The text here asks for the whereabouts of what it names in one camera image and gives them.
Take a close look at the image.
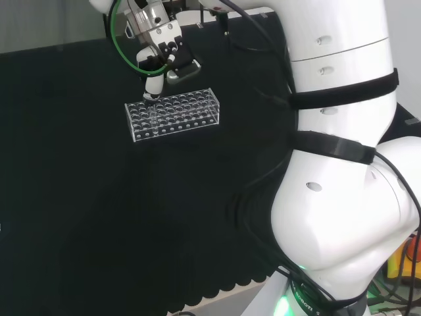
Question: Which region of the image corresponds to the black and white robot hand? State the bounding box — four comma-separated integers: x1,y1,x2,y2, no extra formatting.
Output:
136,20,203,101

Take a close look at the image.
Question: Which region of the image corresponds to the clear glass test tube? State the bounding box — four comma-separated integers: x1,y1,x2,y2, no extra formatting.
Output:
147,98,159,136

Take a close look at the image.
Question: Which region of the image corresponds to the clear plastic test tube rack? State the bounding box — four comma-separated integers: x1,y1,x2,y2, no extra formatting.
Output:
124,87,220,143

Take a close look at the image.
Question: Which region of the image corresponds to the black bench cloth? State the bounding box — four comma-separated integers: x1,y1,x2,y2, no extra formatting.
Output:
0,6,421,316

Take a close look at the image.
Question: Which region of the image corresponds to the pale board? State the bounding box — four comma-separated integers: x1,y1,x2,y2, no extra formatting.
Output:
168,278,272,316

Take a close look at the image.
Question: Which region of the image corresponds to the yellow stop button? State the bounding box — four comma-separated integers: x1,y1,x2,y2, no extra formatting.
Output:
387,230,421,281

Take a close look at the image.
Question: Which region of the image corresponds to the green cable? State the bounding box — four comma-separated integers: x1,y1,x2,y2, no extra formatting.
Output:
109,0,172,77

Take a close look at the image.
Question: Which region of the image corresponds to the black cable with connector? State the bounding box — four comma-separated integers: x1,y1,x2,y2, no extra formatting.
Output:
216,0,297,109

